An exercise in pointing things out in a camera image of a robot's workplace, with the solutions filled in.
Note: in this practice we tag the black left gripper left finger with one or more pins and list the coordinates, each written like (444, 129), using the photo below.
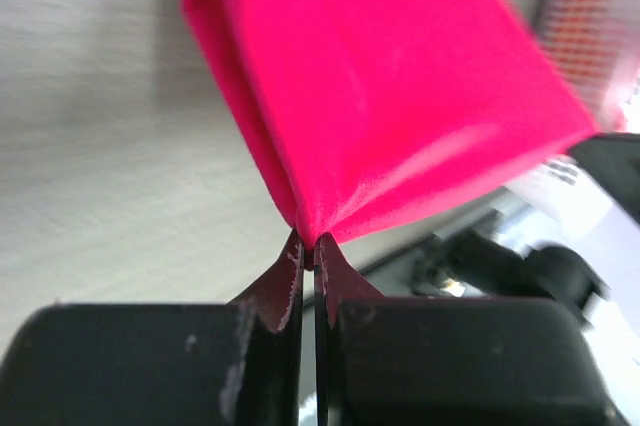
(163, 364)

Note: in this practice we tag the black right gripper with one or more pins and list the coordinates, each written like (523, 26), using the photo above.
(612, 160)

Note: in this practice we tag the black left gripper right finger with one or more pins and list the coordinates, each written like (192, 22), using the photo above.
(479, 361)

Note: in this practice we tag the bright pink t shirt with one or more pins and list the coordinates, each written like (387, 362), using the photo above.
(364, 115)

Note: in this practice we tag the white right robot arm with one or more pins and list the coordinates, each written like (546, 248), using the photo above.
(568, 230)

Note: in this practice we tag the white perforated plastic basket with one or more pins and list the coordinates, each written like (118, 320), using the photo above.
(594, 43)

